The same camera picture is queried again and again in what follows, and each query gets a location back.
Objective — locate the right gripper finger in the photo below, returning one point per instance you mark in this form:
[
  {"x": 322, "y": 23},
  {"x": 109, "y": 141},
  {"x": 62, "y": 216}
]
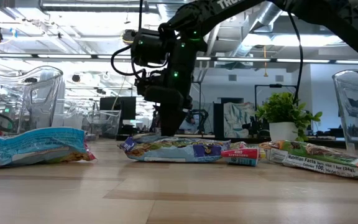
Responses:
[{"x": 171, "y": 121}]

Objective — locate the purple granola bar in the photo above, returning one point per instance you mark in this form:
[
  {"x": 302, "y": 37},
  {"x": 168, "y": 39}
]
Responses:
[{"x": 172, "y": 152}]

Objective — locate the red and green granola bar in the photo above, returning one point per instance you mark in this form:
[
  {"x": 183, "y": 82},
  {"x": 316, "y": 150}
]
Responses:
[{"x": 241, "y": 155}]

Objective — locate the blue granola bar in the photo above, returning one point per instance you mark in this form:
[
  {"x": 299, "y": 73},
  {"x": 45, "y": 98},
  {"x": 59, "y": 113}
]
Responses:
[{"x": 33, "y": 146}]

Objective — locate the green and orange granola bar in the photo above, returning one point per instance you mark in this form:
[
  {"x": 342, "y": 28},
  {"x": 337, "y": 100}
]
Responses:
[{"x": 315, "y": 158}]

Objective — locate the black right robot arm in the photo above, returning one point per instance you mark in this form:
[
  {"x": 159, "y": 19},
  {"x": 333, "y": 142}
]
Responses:
[{"x": 322, "y": 12}]

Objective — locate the black monitor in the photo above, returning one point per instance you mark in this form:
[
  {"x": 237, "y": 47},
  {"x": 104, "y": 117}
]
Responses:
[{"x": 117, "y": 109}]

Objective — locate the grey covered machine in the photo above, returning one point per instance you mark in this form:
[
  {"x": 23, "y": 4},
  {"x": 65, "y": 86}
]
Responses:
[{"x": 238, "y": 118}]

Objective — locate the clear plastic bin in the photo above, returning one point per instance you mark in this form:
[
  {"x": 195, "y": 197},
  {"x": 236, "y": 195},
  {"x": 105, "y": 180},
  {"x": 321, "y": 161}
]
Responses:
[
  {"x": 356, "y": 109},
  {"x": 104, "y": 121},
  {"x": 42, "y": 93}
]

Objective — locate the green plant in white pot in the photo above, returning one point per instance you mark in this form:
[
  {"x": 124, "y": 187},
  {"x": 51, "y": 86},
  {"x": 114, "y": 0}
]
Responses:
[{"x": 283, "y": 112}]

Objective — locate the long ceiling light strip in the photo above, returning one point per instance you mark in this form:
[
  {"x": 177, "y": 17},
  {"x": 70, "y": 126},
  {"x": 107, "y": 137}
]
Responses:
[{"x": 64, "y": 56}]

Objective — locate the black metal frame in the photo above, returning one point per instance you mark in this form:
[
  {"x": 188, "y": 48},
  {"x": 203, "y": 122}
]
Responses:
[{"x": 275, "y": 85}]

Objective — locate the silver ceiling duct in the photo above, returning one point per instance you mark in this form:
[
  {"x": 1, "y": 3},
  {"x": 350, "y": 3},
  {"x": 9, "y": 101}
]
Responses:
[{"x": 269, "y": 15}]

